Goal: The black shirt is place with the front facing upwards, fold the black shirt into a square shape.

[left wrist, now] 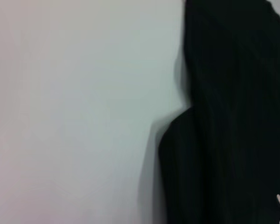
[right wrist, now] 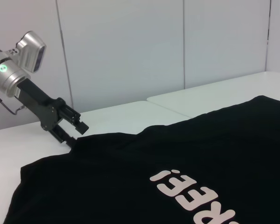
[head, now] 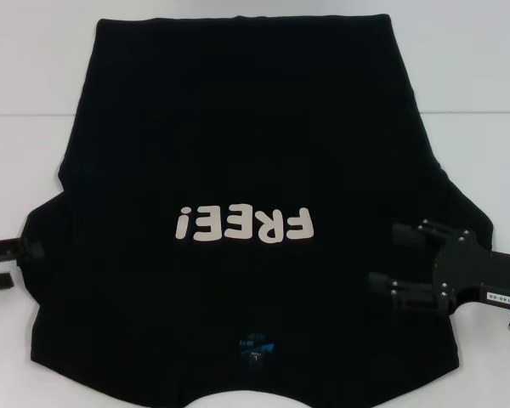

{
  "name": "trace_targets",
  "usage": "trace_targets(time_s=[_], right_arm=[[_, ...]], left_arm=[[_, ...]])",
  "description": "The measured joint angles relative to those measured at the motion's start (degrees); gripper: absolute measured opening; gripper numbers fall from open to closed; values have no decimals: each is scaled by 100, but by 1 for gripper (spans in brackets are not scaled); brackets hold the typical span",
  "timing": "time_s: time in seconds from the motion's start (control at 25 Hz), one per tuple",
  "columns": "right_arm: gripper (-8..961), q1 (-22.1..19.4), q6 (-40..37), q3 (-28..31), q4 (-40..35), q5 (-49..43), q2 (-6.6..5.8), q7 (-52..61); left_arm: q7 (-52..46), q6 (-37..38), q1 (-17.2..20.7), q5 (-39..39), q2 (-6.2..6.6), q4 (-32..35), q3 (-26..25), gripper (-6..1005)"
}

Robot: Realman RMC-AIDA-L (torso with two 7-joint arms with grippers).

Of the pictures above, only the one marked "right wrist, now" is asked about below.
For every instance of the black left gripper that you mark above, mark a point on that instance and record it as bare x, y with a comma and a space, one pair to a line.
37, 100

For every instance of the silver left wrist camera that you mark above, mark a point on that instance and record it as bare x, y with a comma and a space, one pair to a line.
31, 52

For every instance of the black shirt with FREE print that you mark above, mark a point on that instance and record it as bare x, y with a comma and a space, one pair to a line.
130, 182

